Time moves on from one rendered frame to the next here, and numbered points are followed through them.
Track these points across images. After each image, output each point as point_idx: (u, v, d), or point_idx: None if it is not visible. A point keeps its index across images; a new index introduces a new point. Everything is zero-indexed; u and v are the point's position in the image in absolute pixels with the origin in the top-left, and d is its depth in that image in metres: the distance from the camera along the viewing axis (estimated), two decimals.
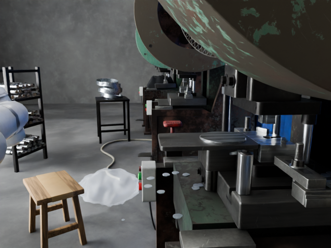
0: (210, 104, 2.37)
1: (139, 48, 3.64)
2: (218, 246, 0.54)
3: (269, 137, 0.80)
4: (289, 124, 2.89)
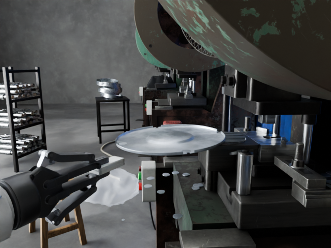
0: (210, 104, 2.37)
1: (139, 48, 3.64)
2: (218, 246, 0.54)
3: (269, 137, 0.80)
4: (289, 124, 2.89)
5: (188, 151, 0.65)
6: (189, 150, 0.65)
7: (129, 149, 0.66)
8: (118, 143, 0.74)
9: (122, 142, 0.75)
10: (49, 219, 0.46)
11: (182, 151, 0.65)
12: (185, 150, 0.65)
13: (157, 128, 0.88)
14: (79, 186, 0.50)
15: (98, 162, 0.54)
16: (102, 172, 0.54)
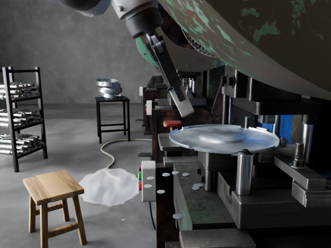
0: (210, 104, 2.37)
1: (139, 48, 3.64)
2: (218, 246, 0.54)
3: None
4: (289, 124, 2.89)
5: (271, 145, 0.70)
6: (270, 144, 0.71)
7: (227, 151, 0.64)
8: (193, 148, 0.68)
9: (193, 146, 0.69)
10: None
11: (267, 146, 0.69)
12: (267, 145, 0.70)
13: (184, 131, 0.85)
14: (160, 70, 0.64)
15: (174, 90, 0.62)
16: (170, 92, 0.64)
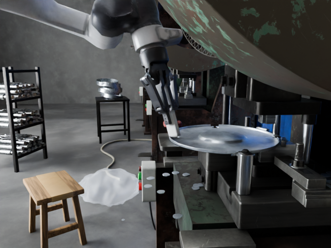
0: (210, 104, 2.37)
1: None
2: (218, 246, 0.54)
3: None
4: (289, 124, 2.89)
5: None
6: None
7: (258, 129, 0.85)
8: (273, 138, 0.77)
9: (270, 138, 0.77)
10: (169, 75, 0.81)
11: None
12: None
13: (232, 150, 0.66)
14: None
15: (163, 114, 0.76)
16: None
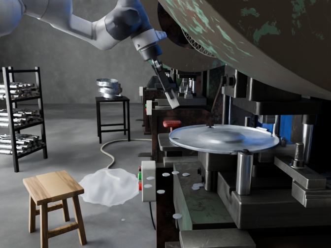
0: (210, 104, 2.37)
1: None
2: (218, 246, 0.54)
3: None
4: (289, 124, 2.89)
5: None
6: None
7: (187, 126, 0.89)
8: None
9: None
10: None
11: None
12: None
13: (265, 136, 0.79)
14: (160, 80, 1.07)
15: (167, 92, 1.06)
16: (165, 93, 1.08)
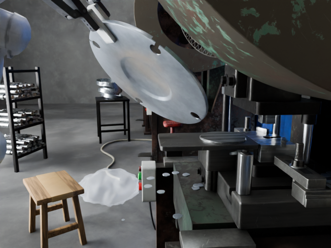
0: (210, 104, 2.37)
1: None
2: (218, 246, 0.54)
3: (269, 137, 0.80)
4: (289, 124, 2.89)
5: None
6: None
7: (115, 79, 0.71)
8: None
9: None
10: None
11: None
12: None
13: None
14: None
15: (99, 3, 0.50)
16: (92, 13, 0.49)
